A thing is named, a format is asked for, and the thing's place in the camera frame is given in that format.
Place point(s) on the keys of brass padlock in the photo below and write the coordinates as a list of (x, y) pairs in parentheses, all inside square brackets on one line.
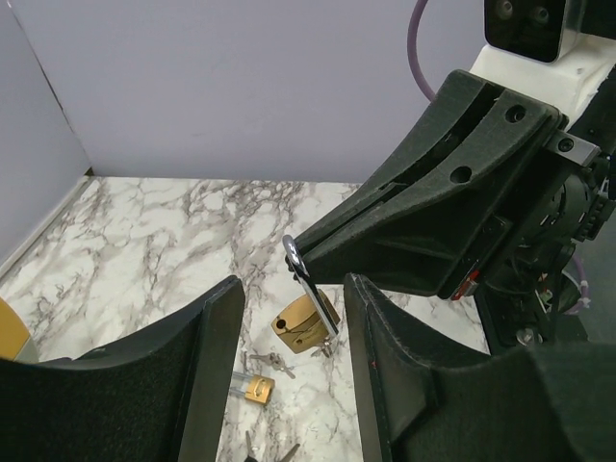
[(275, 361)]

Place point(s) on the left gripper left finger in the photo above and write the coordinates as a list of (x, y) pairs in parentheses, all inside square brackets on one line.
[(158, 394)]

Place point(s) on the key of brass padlock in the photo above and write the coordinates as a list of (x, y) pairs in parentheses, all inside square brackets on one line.
[(323, 348)]

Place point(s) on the black keys of orange padlock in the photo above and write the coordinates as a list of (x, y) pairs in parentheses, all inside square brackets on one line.
[(279, 455)]

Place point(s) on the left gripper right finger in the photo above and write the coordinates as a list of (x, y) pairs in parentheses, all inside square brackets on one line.
[(421, 396)]

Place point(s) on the brass padlock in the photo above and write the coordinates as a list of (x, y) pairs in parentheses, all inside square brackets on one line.
[(310, 318), (252, 387)]

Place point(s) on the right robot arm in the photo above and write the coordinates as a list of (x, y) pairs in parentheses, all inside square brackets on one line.
[(505, 318)]

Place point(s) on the round three-drawer storage box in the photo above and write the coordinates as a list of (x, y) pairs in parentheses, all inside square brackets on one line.
[(16, 342)]

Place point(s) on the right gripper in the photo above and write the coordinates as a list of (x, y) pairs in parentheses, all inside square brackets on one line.
[(470, 197)]

